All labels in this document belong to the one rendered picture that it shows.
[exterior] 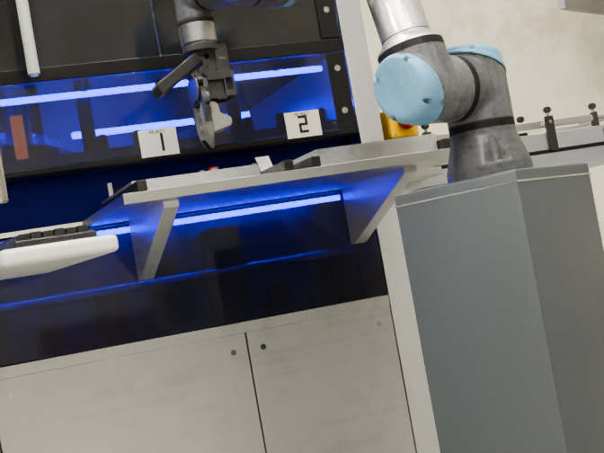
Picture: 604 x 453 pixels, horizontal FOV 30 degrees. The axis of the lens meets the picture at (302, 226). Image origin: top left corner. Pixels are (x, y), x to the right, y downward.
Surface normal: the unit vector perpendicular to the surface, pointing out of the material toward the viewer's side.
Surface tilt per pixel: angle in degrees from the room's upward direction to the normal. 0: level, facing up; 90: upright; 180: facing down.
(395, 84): 98
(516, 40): 90
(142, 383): 90
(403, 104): 97
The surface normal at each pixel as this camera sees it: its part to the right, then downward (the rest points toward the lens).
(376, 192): -0.93, 0.14
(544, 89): -0.66, 0.08
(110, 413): 0.33, -0.10
